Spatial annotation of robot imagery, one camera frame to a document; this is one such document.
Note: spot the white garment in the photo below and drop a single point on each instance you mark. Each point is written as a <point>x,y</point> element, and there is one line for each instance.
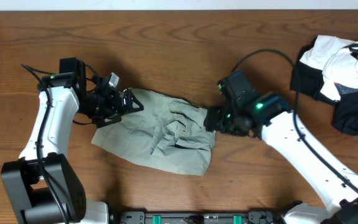
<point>337,60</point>

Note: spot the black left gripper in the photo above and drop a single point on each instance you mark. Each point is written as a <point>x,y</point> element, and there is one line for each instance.
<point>117,106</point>

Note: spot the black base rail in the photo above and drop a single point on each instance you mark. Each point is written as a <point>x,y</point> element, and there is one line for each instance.
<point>253,217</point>

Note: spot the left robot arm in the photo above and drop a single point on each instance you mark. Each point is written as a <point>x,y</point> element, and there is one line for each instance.
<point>41,185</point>

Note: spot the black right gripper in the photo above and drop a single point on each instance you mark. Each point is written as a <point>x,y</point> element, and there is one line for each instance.
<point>213,120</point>

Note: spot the khaki green shorts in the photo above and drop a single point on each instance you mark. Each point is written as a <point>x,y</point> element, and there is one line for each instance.
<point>168,134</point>

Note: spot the black garment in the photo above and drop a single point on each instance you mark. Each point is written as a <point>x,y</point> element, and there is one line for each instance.
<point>307,80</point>

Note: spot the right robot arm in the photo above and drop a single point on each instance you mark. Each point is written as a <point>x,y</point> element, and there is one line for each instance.
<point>271,119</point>

